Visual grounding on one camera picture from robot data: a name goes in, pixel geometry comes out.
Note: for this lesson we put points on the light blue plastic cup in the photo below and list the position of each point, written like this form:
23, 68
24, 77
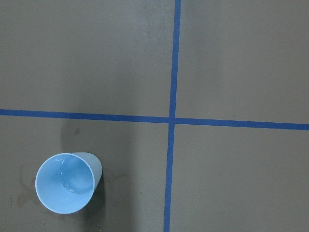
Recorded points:
66, 182

